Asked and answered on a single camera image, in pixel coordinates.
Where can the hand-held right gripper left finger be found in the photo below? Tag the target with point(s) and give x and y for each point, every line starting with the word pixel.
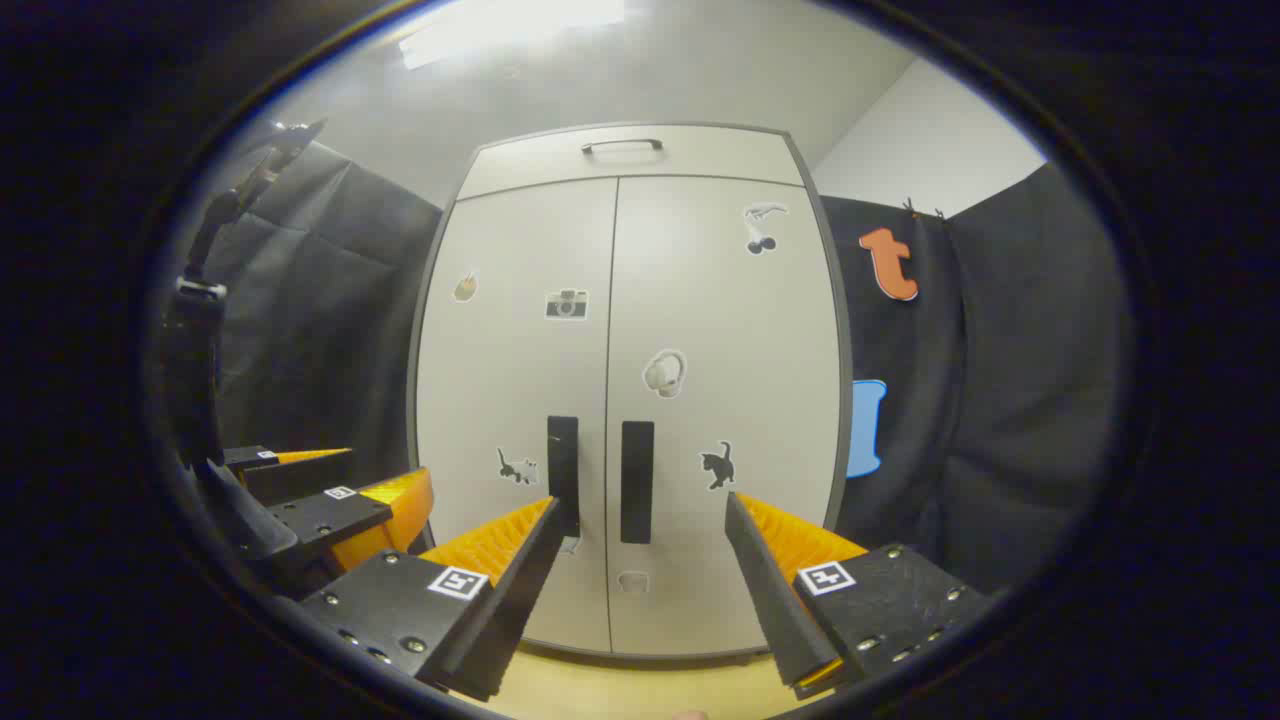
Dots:
pixel 520 600

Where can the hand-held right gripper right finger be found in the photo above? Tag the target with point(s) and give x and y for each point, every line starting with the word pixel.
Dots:
pixel 765 600

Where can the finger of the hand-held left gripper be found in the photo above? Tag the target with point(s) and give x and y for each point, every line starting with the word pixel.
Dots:
pixel 325 515
pixel 300 480

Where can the white double-door shoe cabinet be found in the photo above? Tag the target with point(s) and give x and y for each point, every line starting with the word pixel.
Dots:
pixel 846 400

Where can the camera sticker white cabinet door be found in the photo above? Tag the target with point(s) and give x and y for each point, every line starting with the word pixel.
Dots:
pixel 520 380

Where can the headphone sticker white cabinet door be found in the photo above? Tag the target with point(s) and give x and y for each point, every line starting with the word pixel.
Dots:
pixel 740 380

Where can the white cabinet drawer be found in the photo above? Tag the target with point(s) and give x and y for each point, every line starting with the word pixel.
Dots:
pixel 540 165

